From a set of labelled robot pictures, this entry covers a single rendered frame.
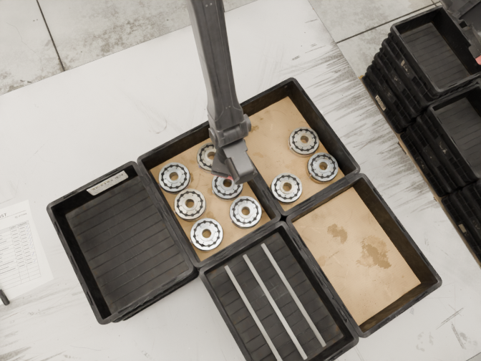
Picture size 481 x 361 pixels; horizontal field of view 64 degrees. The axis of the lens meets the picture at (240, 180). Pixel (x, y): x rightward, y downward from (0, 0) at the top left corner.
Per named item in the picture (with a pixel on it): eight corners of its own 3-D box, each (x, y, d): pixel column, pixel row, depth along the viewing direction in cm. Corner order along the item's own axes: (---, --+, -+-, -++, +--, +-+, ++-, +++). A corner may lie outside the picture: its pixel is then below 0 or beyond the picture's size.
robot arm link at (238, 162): (245, 109, 81) (207, 125, 80) (269, 156, 78) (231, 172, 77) (243, 133, 93) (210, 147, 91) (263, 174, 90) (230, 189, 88)
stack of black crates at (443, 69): (359, 78, 222) (390, 24, 179) (402, 60, 226) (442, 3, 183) (396, 135, 211) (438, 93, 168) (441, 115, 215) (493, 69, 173)
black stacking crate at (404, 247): (279, 225, 127) (283, 218, 116) (351, 183, 132) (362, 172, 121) (349, 336, 117) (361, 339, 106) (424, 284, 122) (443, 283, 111)
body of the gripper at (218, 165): (245, 142, 99) (246, 130, 92) (235, 178, 97) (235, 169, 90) (221, 135, 100) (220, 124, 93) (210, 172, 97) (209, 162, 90)
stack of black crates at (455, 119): (397, 135, 211) (427, 105, 179) (441, 115, 215) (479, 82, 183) (438, 199, 200) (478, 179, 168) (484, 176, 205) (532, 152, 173)
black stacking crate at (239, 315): (200, 273, 121) (197, 271, 110) (278, 226, 127) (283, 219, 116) (266, 393, 111) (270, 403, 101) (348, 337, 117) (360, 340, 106)
